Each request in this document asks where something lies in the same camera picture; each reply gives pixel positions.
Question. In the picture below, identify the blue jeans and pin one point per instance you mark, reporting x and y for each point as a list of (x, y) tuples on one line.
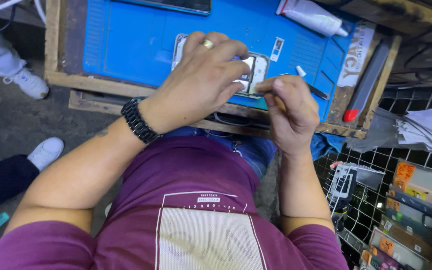
[(251, 148)]

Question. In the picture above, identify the black metal wristwatch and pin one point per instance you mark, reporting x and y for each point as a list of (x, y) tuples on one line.
[(138, 120)]

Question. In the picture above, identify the white glue tube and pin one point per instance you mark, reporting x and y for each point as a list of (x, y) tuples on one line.
[(309, 17)]

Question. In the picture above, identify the stack of white papers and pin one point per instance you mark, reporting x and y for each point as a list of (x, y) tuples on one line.
[(431, 129)]

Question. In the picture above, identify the blue cloth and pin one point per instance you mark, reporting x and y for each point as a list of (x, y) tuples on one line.
[(326, 145)]

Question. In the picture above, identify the person's left hand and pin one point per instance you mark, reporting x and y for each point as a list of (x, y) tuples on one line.
[(189, 90)]

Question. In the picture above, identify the blue silicone repair mat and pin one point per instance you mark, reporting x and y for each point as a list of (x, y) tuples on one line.
[(133, 48)]

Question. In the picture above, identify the clear plastic bag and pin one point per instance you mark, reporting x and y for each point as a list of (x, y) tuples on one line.
[(373, 131)]

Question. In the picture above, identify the metal keys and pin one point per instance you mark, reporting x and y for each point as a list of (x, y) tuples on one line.
[(237, 147)]

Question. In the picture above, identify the row of packaged accessories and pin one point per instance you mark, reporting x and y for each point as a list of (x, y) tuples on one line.
[(414, 213)]

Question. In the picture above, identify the silver smartphone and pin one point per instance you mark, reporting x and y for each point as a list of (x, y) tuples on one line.
[(259, 71)]

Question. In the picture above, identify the white printed paper label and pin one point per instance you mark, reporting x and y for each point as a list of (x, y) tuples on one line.
[(356, 52)]

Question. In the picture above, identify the maroon printed t-shirt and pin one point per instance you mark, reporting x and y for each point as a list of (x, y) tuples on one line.
[(197, 210)]

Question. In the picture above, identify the wooden work tray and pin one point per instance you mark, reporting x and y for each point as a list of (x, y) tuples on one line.
[(99, 84)]

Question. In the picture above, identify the person's right hand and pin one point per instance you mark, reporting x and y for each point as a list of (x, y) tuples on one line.
[(296, 120)]

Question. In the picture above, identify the black pen with white tip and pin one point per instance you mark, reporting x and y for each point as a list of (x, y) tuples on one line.
[(318, 92)]

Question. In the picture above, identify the dark smartphone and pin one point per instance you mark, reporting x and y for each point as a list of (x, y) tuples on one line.
[(171, 4)]

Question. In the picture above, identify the grey bar with red end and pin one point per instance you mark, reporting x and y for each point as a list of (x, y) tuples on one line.
[(368, 80)]

